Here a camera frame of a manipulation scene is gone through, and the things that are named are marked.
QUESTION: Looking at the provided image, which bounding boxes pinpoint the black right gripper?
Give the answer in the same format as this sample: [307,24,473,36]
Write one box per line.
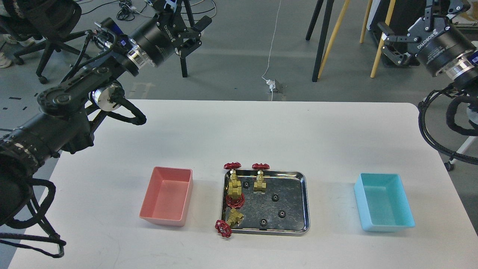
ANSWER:
[377,4,472,78]

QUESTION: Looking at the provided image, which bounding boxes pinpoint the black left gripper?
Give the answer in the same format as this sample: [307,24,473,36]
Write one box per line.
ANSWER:
[128,6,212,68]

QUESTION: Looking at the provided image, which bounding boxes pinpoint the brass valve red wheel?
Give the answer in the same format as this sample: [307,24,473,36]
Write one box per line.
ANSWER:
[226,194,245,209]

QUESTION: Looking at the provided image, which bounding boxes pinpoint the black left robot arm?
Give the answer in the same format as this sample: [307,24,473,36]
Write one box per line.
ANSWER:
[1,0,212,258]

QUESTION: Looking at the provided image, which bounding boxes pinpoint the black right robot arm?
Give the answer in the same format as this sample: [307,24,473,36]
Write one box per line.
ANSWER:
[378,0,478,165]

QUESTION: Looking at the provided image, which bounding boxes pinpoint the pink plastic box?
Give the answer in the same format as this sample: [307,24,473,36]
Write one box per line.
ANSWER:
[139,166,193,227]

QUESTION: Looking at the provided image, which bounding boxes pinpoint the blue plastic box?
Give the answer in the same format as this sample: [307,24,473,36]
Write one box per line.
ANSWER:
[354,173,416,233]

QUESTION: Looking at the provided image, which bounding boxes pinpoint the brass valve back right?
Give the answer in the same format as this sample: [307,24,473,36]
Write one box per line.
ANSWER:
[252,163,270,194]

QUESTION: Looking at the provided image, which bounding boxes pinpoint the brass valve back left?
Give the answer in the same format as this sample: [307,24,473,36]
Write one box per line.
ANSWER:
[224,162,242,200]

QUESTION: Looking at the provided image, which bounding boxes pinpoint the brass valve front left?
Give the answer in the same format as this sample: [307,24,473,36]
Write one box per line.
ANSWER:
[214,208,244,237]

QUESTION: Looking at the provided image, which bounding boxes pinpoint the black stand legs left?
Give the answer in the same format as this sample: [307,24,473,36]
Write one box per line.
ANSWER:
[170,0,195,78]

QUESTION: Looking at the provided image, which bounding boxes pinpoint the black stand legs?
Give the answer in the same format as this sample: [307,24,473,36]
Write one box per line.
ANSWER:
[305,0,335,83]
[170,0,195,78]

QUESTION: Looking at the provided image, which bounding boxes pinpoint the yellow wooden leg right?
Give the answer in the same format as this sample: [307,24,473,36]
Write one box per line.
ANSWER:
[360,0,396,78]

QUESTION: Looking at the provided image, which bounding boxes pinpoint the yellow wooden leg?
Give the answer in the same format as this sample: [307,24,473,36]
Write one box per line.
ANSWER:
[360,0,396,78]
[317,0,350,80]

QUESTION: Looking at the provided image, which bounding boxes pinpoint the yellow wooden leg left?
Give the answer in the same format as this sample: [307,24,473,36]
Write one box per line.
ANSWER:
[317,0,350,80]

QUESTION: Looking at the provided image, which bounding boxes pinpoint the black stand legs centre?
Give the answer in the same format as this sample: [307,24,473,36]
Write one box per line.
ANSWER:
[305,0,335,83]

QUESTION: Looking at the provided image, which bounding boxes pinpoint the white chair base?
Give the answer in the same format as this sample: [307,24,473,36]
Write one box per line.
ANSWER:
[444,136,477,171]

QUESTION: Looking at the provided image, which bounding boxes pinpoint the black office chair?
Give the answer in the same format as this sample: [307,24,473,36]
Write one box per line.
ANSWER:
[1,0,86,84]

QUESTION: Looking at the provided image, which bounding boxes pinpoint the stainless steel tray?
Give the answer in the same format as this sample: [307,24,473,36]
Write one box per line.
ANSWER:
[219,169,310,235]

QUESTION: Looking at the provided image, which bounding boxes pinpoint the black cable bundle on floor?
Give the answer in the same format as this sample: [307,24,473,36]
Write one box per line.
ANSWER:
[75,0,217,22]

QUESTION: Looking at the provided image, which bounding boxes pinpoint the white cable with plug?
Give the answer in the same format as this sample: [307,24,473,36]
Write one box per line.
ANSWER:
[261,0,282,101]

